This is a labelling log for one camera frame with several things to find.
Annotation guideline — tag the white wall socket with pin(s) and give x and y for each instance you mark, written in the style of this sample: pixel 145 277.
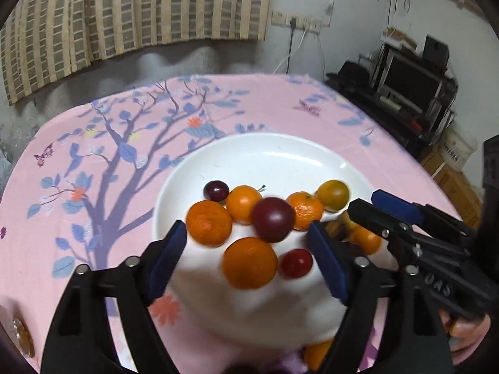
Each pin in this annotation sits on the white wall socket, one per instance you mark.
pixel 279 17

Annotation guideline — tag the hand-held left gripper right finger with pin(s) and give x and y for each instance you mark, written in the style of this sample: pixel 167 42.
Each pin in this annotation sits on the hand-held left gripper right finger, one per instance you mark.
pixel 329 265

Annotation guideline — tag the yellow-green tomato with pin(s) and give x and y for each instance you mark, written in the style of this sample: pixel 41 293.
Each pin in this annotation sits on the yellow-green tomato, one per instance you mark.
pixel 332 194

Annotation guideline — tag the large orange mandarin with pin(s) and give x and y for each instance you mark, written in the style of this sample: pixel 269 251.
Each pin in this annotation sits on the large orange mandarin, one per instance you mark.
pixel 249 263

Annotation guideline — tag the black desk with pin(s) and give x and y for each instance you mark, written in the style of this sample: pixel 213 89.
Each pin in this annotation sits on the black desk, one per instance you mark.
pixel 390 117

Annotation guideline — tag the pink deer print tablecloth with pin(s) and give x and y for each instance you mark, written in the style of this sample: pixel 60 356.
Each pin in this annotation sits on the pink deer print tablecloth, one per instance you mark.
pixel 273 105

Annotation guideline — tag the white socket strip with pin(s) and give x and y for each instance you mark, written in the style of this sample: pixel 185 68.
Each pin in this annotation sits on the white socket strip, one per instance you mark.
pixel 306 24

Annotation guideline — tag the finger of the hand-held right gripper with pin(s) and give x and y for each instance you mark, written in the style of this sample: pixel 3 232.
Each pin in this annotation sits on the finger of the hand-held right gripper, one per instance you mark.
pixel 370 216
pixel 393 202

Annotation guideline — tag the clear plastic bag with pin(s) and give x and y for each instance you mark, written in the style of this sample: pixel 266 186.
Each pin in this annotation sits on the clear plastic bag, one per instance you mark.
pixel 7 148

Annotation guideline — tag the beige checked curtain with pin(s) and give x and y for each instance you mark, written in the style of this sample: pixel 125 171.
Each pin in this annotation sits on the beige checked curtain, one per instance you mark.
pixel 117 7

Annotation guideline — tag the small yellowish fruit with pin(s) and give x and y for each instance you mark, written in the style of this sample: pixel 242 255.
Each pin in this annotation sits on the small yellowish fruit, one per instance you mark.
pixel 345 220

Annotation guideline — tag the person's right hand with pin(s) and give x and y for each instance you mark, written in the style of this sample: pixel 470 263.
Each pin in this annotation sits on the person's right hand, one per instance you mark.
pixel 467 339

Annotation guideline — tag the black speaker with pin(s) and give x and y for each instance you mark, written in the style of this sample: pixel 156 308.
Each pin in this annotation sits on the black speaker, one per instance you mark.
pixel 436 50

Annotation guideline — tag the stack of papers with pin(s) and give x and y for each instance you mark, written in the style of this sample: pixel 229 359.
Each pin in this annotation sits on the stack of papers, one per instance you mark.
pixel 397 37

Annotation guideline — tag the computer monitor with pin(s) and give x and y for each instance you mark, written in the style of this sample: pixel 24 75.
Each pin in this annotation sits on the computer monitor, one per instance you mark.
pixel 409 78

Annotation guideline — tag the red cherry tomato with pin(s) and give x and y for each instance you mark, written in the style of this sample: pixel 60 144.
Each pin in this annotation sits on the red cherry tomato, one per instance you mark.
pixel 297 263

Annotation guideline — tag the cardboard box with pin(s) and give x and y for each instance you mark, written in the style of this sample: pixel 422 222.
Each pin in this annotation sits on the cardboard box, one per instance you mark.
pixel 456 191

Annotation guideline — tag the dark purple cherry tomato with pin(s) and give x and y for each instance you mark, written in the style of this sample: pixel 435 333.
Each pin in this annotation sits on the dark purple cherry tomato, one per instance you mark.
pixel 215 191

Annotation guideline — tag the large dark purple tomato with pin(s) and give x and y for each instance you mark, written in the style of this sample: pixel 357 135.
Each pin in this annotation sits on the large dark purple tomato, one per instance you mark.
pixel 273 219

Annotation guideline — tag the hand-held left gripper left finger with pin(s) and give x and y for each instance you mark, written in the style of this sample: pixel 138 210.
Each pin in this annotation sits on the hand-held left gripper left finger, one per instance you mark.
pixel 167 265

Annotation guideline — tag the white oval plate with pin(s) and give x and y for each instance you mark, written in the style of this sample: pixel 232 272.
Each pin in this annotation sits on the white oval plate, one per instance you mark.
pixel 265 163

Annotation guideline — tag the small orange tomato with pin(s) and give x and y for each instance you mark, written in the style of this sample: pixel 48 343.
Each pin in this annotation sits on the small orange tomato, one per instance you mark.
pixel 367 240

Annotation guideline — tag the smooth orange tomato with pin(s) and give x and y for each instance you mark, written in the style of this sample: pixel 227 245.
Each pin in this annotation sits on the smooth orange tomato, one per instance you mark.
pixel 241 204

